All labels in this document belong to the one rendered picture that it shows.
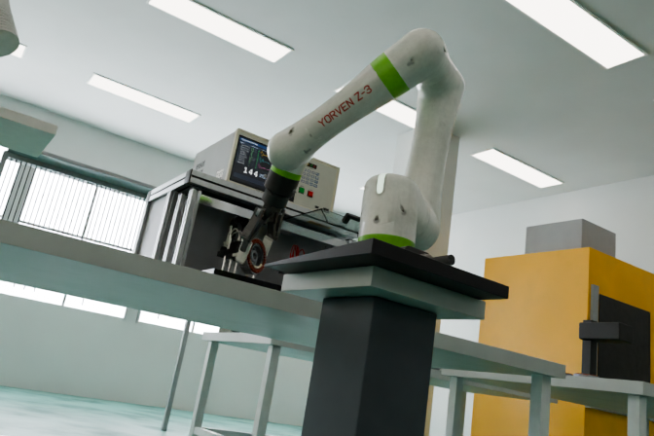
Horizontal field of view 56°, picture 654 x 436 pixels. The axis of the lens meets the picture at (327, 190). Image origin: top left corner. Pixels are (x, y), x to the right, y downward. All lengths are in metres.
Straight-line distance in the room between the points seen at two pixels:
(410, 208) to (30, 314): 7.12
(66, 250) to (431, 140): 0.92
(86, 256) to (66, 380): 6.85
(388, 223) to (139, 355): 7.32
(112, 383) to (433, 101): 7.22
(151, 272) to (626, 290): 4.70
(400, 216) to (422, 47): 0.44
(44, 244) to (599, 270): 4.61
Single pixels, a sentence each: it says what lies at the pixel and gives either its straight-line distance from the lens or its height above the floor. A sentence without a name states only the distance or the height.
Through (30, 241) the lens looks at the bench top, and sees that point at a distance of 1.50.
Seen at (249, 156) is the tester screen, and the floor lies 1.24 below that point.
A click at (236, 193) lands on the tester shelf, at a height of 1.08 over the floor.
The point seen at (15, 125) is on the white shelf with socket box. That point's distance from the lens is 2.28.
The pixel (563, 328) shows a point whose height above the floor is 1.30.
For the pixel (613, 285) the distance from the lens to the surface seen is 5.61.
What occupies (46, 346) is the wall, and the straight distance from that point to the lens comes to 8.27.
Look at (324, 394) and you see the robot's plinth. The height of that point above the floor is 0.50.
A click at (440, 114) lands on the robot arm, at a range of 1.65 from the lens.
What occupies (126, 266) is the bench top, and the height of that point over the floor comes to 0.71.
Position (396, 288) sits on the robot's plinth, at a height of 0.72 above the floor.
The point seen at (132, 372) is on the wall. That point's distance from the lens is 8.53.
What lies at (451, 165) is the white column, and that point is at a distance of 6.58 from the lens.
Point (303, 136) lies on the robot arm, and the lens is 1.59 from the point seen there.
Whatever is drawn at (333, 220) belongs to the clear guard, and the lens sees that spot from 1.96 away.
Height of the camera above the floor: 0.51
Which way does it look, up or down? 18 degrees up
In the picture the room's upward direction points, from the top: 10 degrees clockwise
